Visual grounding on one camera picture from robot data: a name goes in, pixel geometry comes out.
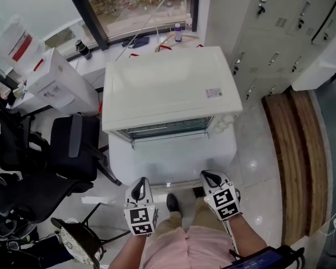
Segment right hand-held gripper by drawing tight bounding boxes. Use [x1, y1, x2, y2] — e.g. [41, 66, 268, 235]
[199, 170, 244, 222]

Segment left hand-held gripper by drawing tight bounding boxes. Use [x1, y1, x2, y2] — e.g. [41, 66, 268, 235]
[123, 177, 160, 237]

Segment white glass oven door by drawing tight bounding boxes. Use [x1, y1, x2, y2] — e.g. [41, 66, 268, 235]
[130, 133, 213, 190]

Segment person's right forearm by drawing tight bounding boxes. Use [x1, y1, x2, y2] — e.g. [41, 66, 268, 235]
[227, 212, 269, 259]

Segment person's left forearm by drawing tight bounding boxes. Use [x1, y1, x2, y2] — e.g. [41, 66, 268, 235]
[108, 232, 153, 269]

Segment white toaster oven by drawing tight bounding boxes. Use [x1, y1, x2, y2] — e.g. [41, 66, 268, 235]
[101, 45, 244, 148]

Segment white tablecloth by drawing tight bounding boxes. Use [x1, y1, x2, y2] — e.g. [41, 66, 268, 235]
[108, 127, 238, 187]

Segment khaki trousers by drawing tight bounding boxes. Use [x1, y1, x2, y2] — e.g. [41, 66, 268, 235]
[153, 197, 228, 235]

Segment person's black shoe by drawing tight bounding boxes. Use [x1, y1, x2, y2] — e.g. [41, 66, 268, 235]
[166, 193, 183, 219]

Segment pink shirt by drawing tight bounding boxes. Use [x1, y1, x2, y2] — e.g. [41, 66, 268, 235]
[141, 225, 237, 269]

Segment black padded office chair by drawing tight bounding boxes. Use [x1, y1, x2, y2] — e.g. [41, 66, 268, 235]
[0, 113, 123, 224]

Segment black chair floral cushion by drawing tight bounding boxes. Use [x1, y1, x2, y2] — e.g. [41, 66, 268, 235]
[50, 202, 132, 269]

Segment wooden step platform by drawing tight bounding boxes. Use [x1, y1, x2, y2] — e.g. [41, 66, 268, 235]
[261, 89, 330, 247]

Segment black tablet device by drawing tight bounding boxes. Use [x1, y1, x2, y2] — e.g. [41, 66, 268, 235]
[220, 244, 306, 269]

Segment white water dispenser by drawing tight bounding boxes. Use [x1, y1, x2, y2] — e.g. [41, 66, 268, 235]
[26, 47, 99, 116]

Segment pile of black gear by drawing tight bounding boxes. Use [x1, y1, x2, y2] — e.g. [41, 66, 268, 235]
[0, 211, 40, 263]

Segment black mesh office chair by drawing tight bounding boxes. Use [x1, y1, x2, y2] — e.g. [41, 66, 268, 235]
[0, 107, 51, 179]

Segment wooden clothes hanger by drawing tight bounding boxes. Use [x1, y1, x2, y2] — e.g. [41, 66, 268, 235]
[153, 33, 200, 53]

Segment purple label bottle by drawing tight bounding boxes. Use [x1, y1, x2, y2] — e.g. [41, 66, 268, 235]
[174, 23, 184, 43]

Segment black folded umbrella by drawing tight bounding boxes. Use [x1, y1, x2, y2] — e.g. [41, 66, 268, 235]
[121, 36, 151, 49]

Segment grey metal locker cabinet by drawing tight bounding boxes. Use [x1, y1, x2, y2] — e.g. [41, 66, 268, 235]
[231, 0, 336, 101]

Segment black thermos bottle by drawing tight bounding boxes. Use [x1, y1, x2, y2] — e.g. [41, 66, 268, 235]
[74, 39, 94, 61]

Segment white low partition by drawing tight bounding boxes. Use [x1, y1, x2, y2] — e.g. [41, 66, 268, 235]
[291, 24, 336, 92]

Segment black framed window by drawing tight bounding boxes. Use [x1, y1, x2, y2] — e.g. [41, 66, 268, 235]
[61, 0, 200, 52]

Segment clear water jug red label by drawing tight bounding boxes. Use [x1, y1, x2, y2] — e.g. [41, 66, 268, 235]
[0, 13, 46, 73]

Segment white cable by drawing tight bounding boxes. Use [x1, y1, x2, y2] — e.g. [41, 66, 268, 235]
[225, 219, 241, 260]

